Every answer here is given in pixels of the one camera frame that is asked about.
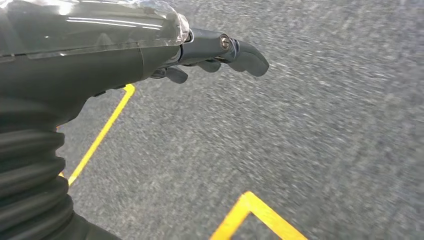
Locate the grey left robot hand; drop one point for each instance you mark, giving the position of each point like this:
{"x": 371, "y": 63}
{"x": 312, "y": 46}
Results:
{"x": 82, "y": 49}

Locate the yellow floor tape square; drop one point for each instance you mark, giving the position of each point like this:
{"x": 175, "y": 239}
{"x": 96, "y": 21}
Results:
{"x": 251, "y": 207}
{"x": 99, "y": 136}

